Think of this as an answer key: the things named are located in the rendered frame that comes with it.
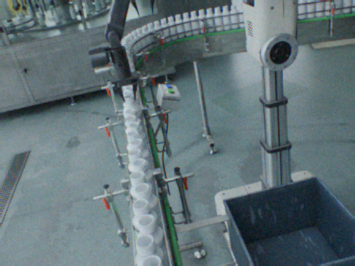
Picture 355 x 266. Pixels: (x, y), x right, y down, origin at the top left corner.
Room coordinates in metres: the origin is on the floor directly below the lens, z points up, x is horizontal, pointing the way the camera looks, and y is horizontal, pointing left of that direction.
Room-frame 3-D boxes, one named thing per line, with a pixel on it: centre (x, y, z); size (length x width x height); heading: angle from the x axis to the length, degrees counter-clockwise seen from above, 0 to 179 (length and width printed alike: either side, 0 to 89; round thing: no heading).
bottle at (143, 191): (0.69, 0.11, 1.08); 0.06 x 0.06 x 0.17
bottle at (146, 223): (0.57, 0.11, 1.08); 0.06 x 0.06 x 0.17
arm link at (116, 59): (1.22, 0.15, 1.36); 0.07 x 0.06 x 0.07; 94
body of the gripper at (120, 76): (1.22, 0.15, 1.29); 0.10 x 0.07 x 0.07; 94
